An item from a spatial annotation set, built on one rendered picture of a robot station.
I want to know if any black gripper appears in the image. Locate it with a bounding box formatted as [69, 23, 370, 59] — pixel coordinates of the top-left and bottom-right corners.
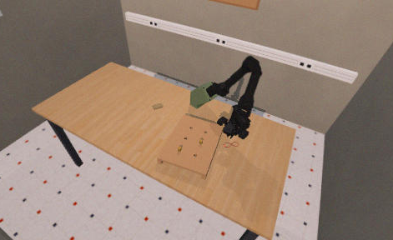
[217, 117, 249, 139]

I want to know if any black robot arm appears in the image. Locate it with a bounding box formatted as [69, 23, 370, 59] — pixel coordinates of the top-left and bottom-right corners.
[206, 56, 262, 136]

